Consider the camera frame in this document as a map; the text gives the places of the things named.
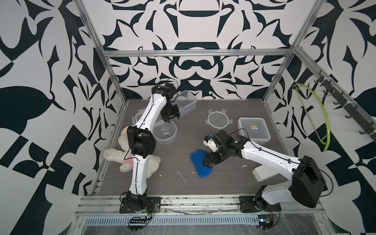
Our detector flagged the blue microfiber cloth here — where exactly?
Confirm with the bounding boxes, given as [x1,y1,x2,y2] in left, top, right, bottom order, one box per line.
[191,149,212,178]

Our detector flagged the tall rectangular clear lunch box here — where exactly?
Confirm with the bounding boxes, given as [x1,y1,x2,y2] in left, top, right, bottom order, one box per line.
[172,90,197,118]

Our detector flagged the round clear lunch box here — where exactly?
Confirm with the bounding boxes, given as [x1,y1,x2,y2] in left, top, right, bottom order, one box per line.
[153,120,177,145]

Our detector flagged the round clear lunch box lid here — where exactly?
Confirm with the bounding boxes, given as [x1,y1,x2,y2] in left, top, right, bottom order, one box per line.
[205,108,233,130]

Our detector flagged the square clear lunch box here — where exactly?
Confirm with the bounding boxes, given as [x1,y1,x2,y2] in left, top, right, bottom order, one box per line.
[238,117,271,145]

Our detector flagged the clear rectangular lunch box lid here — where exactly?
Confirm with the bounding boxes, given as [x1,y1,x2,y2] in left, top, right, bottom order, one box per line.
[131,108,146,125]

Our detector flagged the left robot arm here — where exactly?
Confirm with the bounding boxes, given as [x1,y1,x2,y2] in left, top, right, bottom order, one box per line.
[126,83,180,208]

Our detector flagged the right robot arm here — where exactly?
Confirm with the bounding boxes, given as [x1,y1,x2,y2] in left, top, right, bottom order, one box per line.
[203,130,326,213]

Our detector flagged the white flat box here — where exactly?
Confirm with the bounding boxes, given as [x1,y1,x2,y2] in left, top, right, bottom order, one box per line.
[252,165,279,182]

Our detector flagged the white plush toy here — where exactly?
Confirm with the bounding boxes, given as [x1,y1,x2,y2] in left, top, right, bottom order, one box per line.
[103,126,161,179]

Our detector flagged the green bow saw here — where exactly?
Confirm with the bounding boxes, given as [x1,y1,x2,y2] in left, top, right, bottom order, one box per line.
[293,83,332,152]

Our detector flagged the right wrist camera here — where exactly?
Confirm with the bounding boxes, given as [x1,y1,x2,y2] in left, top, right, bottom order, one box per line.
[203,135,218,152]

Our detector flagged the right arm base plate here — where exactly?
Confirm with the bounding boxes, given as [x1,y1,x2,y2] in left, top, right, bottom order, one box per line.
[239,196,282,213]

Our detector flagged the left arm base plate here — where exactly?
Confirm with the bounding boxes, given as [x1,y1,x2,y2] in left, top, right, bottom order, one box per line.
[119,197,162,214]

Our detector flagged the black wall hook rack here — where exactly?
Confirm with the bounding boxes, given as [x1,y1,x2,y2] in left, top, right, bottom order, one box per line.
[315,70,376,142]

